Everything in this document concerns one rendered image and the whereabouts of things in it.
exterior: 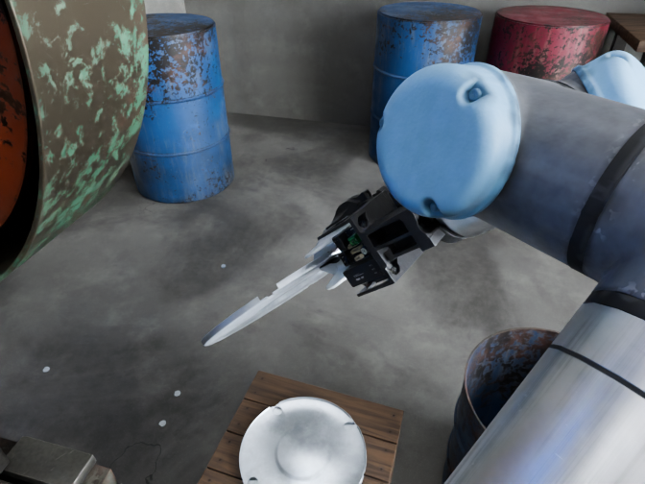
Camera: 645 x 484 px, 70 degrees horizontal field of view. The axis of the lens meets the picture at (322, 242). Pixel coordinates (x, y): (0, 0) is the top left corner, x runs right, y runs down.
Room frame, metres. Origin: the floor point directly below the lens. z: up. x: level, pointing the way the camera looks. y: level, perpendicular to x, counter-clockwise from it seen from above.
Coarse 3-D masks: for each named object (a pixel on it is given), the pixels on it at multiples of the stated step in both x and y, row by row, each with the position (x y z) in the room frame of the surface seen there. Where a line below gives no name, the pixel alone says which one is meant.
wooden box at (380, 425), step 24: (264, 384) 0.77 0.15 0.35; (288, 384) 0.77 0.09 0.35; (240, 408) 0.69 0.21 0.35; (264, 408) 0.69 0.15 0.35; (360, 408) 0.69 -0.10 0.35; (384, 408) 0.69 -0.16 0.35; (240, 432) 0.63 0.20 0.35; (384, 432) 0.63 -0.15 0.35; (216, 456) 0.57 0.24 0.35; (384, 456) 0.57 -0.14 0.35; (216, 480) 0.51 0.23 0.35; (240, 480) 0.51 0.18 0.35; (384, 480) 0.52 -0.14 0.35
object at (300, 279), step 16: (320, 256) 0.42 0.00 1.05; (304, 272) 0.40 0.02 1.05; (320, 272) 0.54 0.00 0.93; (288, 288) 0.43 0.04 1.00; (304, 288) 0.59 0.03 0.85; (256, 304) 0.38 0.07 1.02; (272, 304) 0.51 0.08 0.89; (224, 320) 0.38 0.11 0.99; (240, 320) 0.41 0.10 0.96; (208, 336) 0.39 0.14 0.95; (224, 336) 0.47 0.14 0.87
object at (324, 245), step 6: (342, 228) 0.41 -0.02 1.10; (330, 234) 0.42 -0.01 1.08; (336, 234) 0.40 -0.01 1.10; (324, 240) 0.41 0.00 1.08; (330, 240) 0.40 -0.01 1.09; (318, 246) 0.40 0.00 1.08; (324, 246) 0.39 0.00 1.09; (330, 246) 0.42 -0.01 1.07; (336, 246) 0.42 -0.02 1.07; (312, 252) 0.39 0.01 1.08; (318, 252) 0.43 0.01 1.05; (324, 252) 0.43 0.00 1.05
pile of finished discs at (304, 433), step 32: (288, 416) 0.67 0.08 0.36; (320, 416) 0.67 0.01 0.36; (256, 448) 0.58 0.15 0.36; (288, 448) 0.58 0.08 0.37; (320, 448) 0.58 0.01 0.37; (352, 448) 0.58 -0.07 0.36; (256, 480) 0.51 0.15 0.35; (288, 480) 0.51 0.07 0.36; (320, 480) 0.51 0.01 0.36; (352, 480) 0.51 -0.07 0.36
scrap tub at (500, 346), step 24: (504, 336) 0.83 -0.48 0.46; (528, 336) 0.84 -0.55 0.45; (552, 336) 0.83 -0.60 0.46; (480, 360) 0.80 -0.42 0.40; (504, 360) 0.84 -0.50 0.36; (528, 360) 0.84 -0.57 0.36; (480, 384) 0.81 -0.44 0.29; (504, 384) 0.84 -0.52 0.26; (456, 408) 0.71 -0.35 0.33; (480, 408) 0.82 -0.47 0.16; (456, 432) 0.65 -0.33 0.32; (480, 432) 0.57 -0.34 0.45; (456, 456) 0.62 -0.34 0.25
